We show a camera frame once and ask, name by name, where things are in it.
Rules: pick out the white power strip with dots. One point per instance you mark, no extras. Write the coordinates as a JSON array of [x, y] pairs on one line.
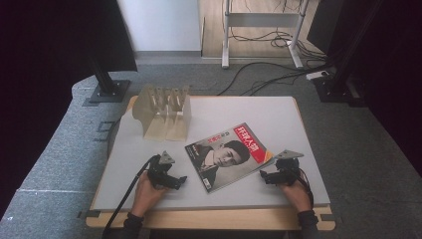
[[316, 75]]

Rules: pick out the white metal desk frame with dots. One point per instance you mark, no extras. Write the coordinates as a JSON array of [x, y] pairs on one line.
[[262, 20]]

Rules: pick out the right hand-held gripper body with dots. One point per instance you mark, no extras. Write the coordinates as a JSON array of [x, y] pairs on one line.
[[285, 169]]

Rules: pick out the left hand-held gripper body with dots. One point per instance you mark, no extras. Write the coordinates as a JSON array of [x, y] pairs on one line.
[[159, 172]]

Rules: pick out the black stand with base plate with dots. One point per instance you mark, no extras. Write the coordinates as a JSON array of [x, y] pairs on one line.
[[107, 88], [335, 86]]

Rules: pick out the person's left hand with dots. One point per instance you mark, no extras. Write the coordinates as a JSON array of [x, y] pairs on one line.
[[146, 195]]

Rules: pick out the wooden magazine rack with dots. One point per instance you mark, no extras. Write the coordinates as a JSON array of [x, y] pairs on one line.
[[164, 114]]

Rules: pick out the magazine with portrait cover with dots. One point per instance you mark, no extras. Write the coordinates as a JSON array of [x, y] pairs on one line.
[[229, 157]]

